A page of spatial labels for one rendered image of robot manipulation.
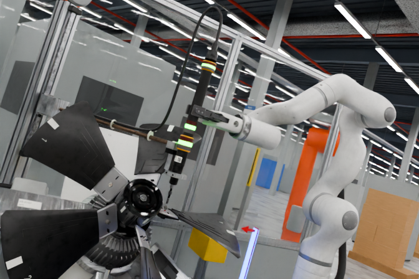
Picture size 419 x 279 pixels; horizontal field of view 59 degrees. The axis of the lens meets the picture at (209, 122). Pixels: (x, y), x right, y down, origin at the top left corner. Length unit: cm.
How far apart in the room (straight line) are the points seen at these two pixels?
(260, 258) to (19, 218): 162
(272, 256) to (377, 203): 678
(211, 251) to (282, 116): 60
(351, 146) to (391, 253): 751
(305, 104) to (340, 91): 15
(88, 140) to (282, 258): 160
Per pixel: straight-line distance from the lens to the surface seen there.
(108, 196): 112
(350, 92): 139
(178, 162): 111
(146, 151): 125
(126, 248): 117
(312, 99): 130
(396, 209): 884
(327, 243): 138
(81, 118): 115
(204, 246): 152
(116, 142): 148
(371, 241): 898
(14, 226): 95
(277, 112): 131
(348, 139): 143
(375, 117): 139
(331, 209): 134
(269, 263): 236
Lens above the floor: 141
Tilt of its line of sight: 4 degrees up
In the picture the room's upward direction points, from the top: 17 degrees clockwise
